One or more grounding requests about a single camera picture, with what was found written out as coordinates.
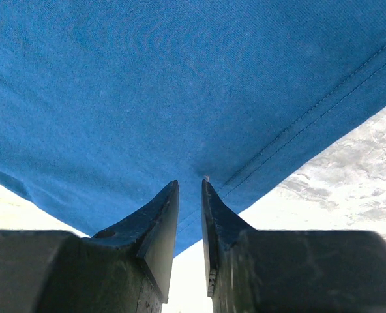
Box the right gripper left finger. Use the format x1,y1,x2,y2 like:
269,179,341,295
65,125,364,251
0,181,179,312

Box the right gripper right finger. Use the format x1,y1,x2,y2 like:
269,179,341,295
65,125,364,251
201,181,386,312

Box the blue t shirt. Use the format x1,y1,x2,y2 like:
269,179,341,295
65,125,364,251
0,1,386,252

